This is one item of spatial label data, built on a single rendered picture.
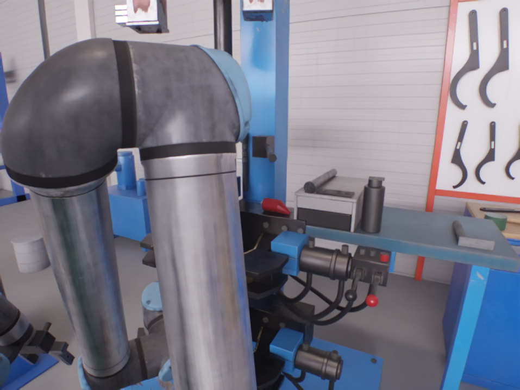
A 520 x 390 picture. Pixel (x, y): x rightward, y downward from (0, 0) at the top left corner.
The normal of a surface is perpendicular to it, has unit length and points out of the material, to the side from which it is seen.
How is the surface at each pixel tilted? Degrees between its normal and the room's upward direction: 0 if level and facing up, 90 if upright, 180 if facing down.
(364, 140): 90
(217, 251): 80
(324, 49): 90
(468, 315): 90
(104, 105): 98
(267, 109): 90
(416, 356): 0
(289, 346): 0
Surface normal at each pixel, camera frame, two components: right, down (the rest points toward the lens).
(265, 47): -0.45, 0.23
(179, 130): 0.09, 0.10
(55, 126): 0.22, 0.36
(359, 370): 0.00, -0.97
